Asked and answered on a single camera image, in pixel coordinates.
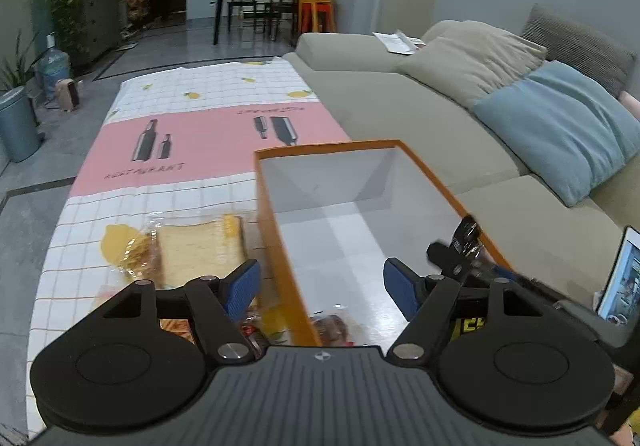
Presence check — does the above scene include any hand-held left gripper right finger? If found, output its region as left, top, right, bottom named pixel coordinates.
left=383, top=257, right=549, bottom=367

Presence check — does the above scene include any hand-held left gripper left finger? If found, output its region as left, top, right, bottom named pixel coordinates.
left=97, top=258, right=262, bottom=365

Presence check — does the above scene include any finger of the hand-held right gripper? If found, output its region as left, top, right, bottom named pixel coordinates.
left=426, top=241, right=512, bottom=284
left=451, top=215, right=484, bottom=258

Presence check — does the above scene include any orange cardboard box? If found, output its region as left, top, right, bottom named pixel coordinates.
left=253, top=139, right=516, bottom=348

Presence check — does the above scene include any brown snack packet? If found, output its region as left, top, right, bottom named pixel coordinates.
left=309, top=312, right=363, bottom=347

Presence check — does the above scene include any sliced bread packet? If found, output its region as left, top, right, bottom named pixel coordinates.
left=149, top=213, right=252, bottom=290

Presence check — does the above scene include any tablet with lit screen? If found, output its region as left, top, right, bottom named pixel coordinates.
left=596, top=226, right=640, bottom=327

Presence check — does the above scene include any yellow crumbly snack packet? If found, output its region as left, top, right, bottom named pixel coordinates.
left=116, top=213, right=164, bottom=283

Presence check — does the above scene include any light blue cushion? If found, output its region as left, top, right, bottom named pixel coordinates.
left=472, top=61, right=640, bottom=208

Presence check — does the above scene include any beige sofa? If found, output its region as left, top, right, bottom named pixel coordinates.
left=281, top=3, right=640, bottom=323

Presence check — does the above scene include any beige cushion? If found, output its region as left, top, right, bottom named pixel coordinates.
left=397, top=20, right=549, bottom=110

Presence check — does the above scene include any pink and white checked tablecloth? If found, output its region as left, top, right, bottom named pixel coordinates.
left=27, top=57, right=354, bottom=438

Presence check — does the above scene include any white paper leaflet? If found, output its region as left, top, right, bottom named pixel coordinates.
left=373, top=29, right=427, bottom=56

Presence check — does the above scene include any pink cushion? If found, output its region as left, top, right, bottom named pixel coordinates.
left=619, top=90, right=640, bottom=121

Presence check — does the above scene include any grey cushion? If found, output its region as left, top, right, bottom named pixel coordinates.
left=520, top=3, right=639, bottom=100

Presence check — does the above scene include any pink space heater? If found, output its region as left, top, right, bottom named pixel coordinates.
left=55, top=78, right=81, bottom=112

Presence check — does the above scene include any orange stool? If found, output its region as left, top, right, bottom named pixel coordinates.
left=295, top=0, right=337, bottom=35

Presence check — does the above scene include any grey trash can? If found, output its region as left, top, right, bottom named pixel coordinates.
left=0, top=86, right=42, bottom=164

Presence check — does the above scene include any black dining chair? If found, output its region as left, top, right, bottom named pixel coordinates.
left=227, top=0, right=271, bottom=34
left=264, top=0, right=302, bottom=43

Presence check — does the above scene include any blue water bottle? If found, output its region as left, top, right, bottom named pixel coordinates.
left=37, top=46, right=71, bottom=100

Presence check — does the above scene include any grey cabinet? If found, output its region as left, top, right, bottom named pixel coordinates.
left=79, top=0, right=124, bottom=64

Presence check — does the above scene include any shoe rack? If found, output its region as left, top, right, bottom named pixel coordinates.
left=122, top=0, right=152, bottom=31

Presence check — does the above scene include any potted green plant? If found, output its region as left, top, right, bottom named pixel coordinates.
left=0, top=30, right=40, bottom=98

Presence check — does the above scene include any leafy plant with flowers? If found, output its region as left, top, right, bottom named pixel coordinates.
left=44, top=0, right=122, bottom=68

